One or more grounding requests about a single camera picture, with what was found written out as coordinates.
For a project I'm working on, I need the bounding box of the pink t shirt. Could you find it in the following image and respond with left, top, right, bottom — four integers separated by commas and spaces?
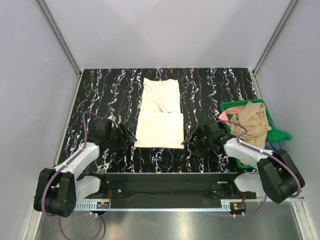
218, 106, 245, 125

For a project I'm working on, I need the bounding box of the beige t shirt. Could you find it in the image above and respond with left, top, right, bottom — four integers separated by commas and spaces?
230, 101, 272, 149

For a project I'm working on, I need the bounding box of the green plastic bin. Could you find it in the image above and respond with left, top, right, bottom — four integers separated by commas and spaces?
220, 99, 278, 168

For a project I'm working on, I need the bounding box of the aluminium frame post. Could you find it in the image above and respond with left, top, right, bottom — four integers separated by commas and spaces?
36, 0, 82, 77
252, 0, 300, 76

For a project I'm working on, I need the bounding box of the cream white t shirt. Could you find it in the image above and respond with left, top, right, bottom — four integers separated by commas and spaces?
134, 78, 184, 149

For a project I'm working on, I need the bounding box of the green t shirt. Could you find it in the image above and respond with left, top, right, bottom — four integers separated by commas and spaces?
266, 127, 292, 143

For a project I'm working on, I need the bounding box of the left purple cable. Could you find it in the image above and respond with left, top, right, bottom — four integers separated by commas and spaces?
41, 111, 105, 240

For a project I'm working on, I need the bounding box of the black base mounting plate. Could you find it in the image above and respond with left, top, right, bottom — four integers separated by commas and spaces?
88, 173, 257, 202

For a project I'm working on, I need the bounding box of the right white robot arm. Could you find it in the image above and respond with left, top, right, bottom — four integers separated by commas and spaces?
182, 122, 305, 204

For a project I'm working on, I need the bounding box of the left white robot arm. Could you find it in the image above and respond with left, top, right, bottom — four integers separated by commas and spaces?
33, 118, 137, 218

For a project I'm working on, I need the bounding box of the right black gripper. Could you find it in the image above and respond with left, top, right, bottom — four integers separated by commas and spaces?
181, 126, 213, 158

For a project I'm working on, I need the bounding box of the left aluminium frame post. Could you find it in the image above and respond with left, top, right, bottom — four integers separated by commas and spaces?
36, 0, 82, 77

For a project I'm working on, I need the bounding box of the blue grey t shirt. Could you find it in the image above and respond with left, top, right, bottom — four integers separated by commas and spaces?
265, 140, 290, 152

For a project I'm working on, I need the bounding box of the right aluminium frame post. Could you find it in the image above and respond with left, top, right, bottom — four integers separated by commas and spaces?
252, 0, 300, 76

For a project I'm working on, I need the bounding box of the white slotted cable duct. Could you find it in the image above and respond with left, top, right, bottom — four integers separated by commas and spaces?
74, 199, 244, 212

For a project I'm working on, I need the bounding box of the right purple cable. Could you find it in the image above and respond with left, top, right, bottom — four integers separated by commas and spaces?
216, 120, 302, 218

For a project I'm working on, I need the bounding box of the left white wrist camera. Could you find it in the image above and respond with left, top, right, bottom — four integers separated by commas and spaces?
108, 114, 116, 122

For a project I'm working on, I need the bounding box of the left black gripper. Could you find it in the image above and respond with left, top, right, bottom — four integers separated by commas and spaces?
106, 123, 137, 152

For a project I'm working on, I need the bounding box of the purple cable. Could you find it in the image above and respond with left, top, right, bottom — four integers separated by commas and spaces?
216, 120, 302, 218
41, 111, 105, 240

